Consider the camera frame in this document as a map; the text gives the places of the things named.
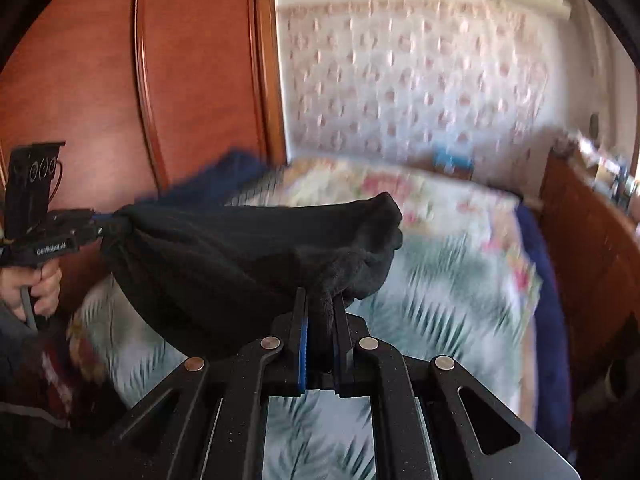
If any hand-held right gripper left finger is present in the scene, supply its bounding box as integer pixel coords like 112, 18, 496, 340
82, 287, 311, 480

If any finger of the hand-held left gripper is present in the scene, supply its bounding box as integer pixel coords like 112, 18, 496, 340
90, 209, 128, 246

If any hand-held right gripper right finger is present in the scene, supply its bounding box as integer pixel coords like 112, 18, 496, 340
332, 292, 583, 480

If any black t-shirt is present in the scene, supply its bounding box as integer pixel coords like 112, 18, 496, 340
100, 191, 405, 361

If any person's left hand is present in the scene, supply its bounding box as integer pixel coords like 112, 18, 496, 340
0, 261, 64, 319

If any floral and fern print quilt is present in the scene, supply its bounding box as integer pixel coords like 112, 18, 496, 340
67, 155, 544, 480

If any navy blue cloth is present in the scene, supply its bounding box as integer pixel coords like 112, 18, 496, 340
145, 147, 289, 211

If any dark medallion print cloth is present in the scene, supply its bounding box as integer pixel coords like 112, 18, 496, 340
40, 330, 116, 411

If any wooden wardrobe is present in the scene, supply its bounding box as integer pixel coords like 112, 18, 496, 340
0, 0, 289, 311

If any navy blue bed sheet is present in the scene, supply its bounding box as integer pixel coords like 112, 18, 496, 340
514, 204, 574, 456

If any long wooden cabinet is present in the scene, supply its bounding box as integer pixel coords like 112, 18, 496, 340
537, 145, 640, 391

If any circle pattern curtain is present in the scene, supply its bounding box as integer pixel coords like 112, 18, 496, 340
275, 0, 576, 171

